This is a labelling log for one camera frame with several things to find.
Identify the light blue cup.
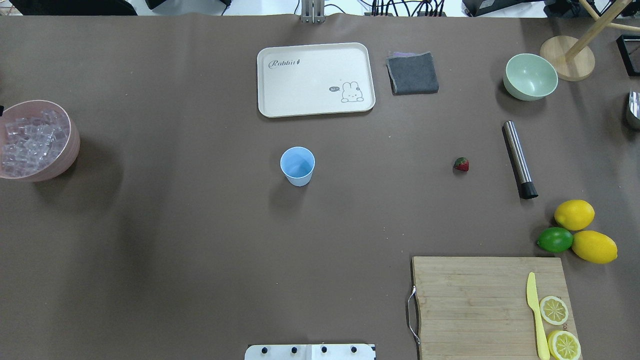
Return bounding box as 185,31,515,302
279,146,316,187

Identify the pink bowl of ice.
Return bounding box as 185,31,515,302
1,100,81,182

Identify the steel ice scoop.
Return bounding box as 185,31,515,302
625,90,640,132

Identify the cream rabbit serving tray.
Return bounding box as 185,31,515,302
256,42,377,118

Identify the grey folded cloth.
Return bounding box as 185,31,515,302
385,52,440,95

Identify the red strawberry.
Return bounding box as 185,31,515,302
453,157,470,173

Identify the wooden cutting board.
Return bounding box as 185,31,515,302
411,256,578,360

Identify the steel muddler black tip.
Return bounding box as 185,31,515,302
502,120,538,199

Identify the light green bowl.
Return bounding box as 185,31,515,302
503,54,559,101

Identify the green lime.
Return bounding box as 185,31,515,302
535,227,574,253

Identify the yellow lemon upper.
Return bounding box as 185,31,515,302
553,199,595,231

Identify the yellow lemon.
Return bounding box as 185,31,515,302
553,199,595,231
571,230,618,264

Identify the lemon slice upper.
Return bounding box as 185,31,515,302
539,295,569,326

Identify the lemon slice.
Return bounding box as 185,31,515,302
539,295,569,326
547,330,582,360

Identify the wooden mug tree stand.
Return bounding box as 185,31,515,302
540,0,640,82

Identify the yellow lemon lower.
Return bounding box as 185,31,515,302
571,230,618,264

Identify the yellow plastic knife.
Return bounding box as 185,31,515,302
525,272,551,360

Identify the lemon slice lower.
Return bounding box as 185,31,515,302
547,330,582,360

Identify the aluminium frame post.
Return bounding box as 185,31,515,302
300,0,326,24

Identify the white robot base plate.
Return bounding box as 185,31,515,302
244,343,377,360

